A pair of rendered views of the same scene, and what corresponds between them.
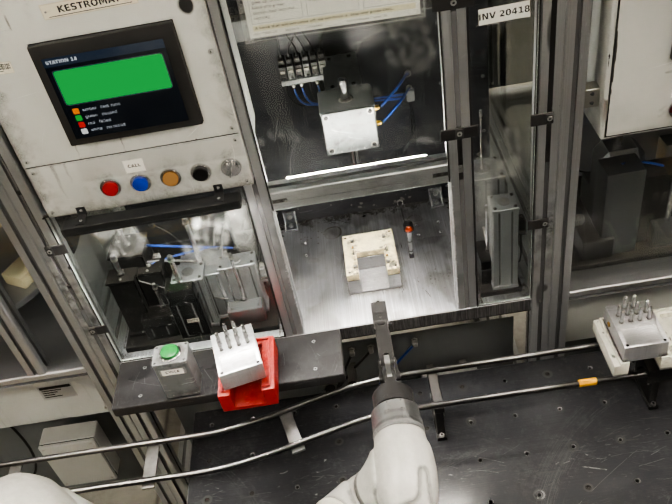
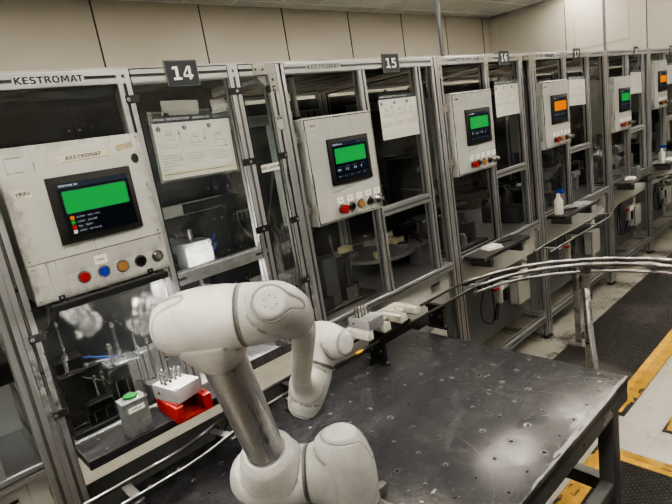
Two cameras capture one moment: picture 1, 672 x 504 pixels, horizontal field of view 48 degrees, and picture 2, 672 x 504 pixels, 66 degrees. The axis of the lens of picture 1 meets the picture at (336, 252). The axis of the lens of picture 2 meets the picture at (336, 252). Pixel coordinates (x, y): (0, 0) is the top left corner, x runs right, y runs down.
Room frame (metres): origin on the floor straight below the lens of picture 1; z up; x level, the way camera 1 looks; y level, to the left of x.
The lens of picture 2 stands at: (-0.41, 0.95, 1.73)
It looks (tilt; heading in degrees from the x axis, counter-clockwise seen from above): 13 degrees down; 315
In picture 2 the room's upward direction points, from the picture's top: 9 degrees counter-clockwise
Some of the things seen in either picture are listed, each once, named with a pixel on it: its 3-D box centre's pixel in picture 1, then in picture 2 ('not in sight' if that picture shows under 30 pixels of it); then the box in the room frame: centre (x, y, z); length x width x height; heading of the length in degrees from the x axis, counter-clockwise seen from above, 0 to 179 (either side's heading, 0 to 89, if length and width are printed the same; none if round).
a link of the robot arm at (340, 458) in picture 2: not in sight; (342, 465); (0.53, 0.13, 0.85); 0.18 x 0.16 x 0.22; 39
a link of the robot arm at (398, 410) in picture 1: (397, 423); not in sight; (0.79, -0.05, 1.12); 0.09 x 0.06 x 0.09; 87
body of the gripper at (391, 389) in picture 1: (391, 390); not in sight; (0.86, -0.05, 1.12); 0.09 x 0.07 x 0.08; 177
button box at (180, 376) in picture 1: (177, 366); (133, 412); (1.16, 0.40, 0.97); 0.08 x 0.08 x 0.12; 87
